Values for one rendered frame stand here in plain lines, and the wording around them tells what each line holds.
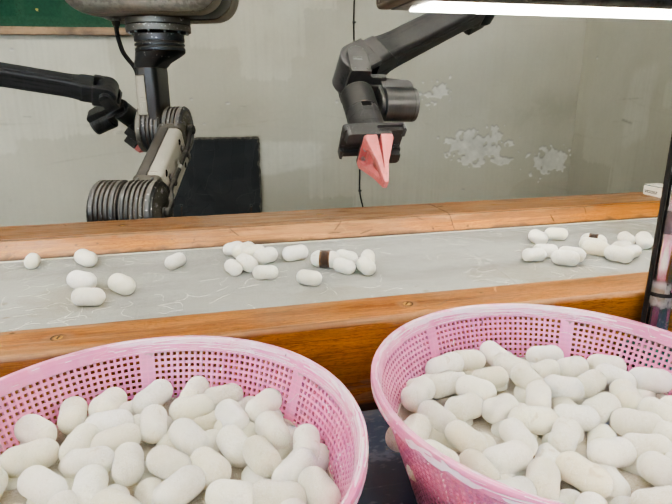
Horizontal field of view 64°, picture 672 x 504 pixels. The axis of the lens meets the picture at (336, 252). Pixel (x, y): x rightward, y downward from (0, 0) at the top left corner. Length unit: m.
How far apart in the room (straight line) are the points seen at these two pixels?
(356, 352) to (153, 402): 0.17
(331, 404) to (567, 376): 0.21
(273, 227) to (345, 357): 0.38
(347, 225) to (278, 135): 1.91
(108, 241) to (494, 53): 2.41
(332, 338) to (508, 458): 0.18
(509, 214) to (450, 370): 0.54
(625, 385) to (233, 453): 0.29
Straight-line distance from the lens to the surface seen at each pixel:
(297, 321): 0.48
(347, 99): 0.93
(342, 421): 0.36
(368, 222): 0.85
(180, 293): 0.64
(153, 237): 0.82
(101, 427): 0.42
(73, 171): 2.87
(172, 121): 1.31
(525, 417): 0.41
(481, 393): 0.43
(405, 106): 0.94
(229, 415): 0.40
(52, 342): 0.50
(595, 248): 0.81
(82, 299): 0.62
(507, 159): 3.02
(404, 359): 0.45
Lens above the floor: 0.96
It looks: 16 degrees down
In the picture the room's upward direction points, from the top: straight up
